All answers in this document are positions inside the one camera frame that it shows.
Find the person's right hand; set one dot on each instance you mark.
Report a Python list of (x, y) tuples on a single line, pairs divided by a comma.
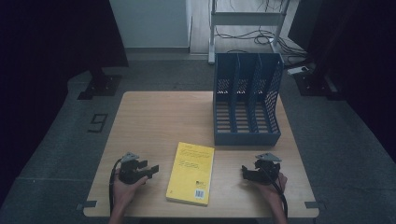
[(269, 189)]

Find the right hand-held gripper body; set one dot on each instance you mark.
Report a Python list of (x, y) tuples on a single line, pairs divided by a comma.
[(267, 169)]

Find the yellow book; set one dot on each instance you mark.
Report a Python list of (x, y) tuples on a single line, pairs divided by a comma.
[(190, 174)]

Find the blue file rack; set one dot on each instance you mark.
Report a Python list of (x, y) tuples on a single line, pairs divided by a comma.
[(246, 102)]

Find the black curtain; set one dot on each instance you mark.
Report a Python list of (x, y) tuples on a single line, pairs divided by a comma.
[(46, 46), (358, 46)]

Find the white metal stand frame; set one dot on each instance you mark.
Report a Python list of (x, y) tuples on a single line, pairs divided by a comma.
[(246, 18)]

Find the white power strip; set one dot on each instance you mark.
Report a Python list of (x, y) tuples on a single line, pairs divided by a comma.
[(297, 70)]

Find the person's left hand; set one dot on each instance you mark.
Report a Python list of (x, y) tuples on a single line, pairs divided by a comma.
[(124, 193)]

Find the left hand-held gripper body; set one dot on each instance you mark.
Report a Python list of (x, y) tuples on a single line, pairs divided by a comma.
[(129, 172)]

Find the dark stand base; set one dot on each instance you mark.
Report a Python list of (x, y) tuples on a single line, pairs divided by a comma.
[(314, 85), (101, 85)]

